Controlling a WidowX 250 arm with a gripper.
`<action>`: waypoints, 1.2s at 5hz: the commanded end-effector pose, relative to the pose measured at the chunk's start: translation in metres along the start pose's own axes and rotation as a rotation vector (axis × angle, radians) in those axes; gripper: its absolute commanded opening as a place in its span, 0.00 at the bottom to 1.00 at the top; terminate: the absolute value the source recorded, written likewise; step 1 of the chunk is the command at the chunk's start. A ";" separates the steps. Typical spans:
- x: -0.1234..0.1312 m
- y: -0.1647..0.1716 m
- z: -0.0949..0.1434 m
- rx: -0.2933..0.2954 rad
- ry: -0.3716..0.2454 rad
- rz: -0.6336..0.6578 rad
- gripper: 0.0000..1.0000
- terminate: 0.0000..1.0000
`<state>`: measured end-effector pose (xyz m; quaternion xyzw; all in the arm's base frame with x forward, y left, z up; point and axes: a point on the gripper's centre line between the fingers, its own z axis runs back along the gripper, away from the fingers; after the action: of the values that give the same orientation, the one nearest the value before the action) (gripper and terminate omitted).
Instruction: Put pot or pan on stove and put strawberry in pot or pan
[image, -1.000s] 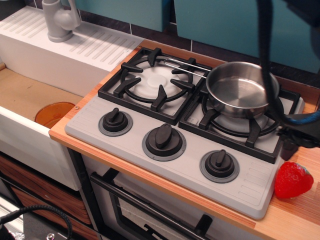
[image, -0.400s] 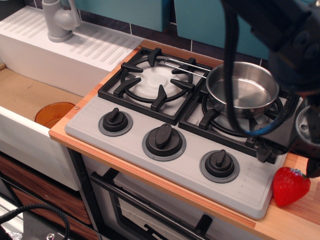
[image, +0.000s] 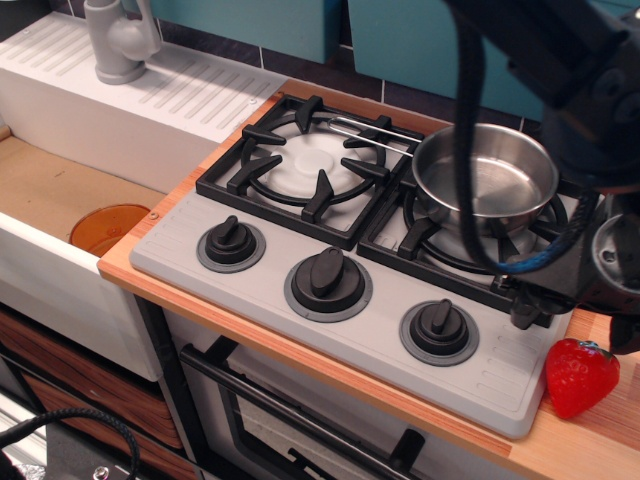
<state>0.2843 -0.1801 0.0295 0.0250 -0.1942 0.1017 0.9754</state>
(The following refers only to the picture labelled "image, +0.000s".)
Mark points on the black middle stove knob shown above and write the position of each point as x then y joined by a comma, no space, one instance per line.
328,287

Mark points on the orange sink drain plug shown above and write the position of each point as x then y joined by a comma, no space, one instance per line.
97,232

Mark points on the black stove knob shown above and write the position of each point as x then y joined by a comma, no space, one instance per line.
328,287
231,246
439,333

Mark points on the oven door with window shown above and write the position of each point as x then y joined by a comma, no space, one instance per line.
269,449

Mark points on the black left burner grate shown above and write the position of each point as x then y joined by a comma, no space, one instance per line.
311,168

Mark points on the red plastic strawberry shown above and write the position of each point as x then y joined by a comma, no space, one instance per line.
579,374

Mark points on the black left stove knob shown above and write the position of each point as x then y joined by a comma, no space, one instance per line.
231,246

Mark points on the grey toy faucet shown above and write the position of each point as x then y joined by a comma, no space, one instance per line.
121,45

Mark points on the black right stove knob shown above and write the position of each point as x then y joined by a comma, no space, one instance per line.
439,333

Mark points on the wood grain drawer front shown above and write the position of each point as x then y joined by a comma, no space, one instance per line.
55,373

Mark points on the grey toy stove top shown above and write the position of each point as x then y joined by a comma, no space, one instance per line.
499,387

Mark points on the black oven door handle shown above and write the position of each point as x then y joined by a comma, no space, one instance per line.
293,415

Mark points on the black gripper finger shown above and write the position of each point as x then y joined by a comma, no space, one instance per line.
526,311
624,334

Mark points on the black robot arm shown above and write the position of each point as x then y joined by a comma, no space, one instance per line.
583,64

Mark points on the small stainless steel pot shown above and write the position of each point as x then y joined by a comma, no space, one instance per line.
511,178

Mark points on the white toy sink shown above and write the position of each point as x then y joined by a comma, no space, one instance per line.
71,144

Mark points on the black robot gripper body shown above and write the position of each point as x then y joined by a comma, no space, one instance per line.
600,272

